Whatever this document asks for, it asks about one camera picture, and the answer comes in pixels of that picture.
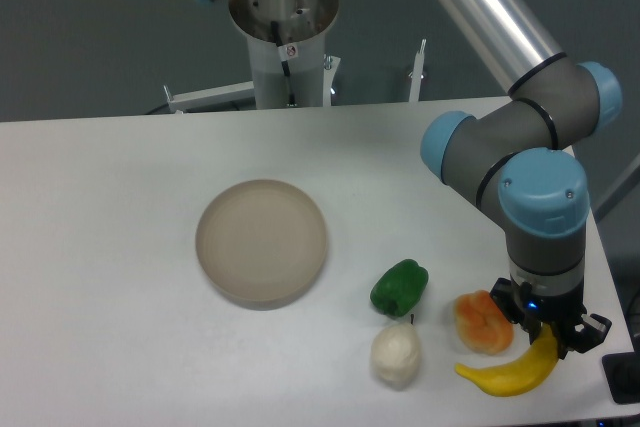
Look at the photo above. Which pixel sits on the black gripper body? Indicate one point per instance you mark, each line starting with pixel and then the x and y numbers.
pixel 565 309

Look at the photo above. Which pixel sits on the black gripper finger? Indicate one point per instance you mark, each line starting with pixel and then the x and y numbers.
pixel 581 334
pixel 514 305

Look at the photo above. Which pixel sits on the yellow toy banana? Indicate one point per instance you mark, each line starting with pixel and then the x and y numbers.
pixel 519 376

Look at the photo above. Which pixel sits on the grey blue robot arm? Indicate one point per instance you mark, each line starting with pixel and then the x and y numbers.
pixel 512 164

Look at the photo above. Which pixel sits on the orange toy bell pepper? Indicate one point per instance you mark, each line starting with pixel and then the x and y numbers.
pixel 481 325

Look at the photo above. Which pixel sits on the black device at table edge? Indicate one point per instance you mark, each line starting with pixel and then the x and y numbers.
pixel 622 374

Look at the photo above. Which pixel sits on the green toy bell pepper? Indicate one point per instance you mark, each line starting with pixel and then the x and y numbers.
pixel 399 289

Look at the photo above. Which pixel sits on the white toy pear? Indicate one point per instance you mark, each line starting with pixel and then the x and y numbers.
pixel 396 354

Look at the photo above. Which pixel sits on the beige round plate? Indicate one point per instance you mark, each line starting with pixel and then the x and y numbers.
pixel 262 243

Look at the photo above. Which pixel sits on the white upright metal bracket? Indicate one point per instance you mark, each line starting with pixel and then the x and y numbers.
pixel 417 74

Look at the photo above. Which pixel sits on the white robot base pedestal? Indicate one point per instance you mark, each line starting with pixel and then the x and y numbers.
pixel 289 75

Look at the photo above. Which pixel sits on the white metal frame bracket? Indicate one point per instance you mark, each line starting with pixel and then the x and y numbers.
pixel 233 93

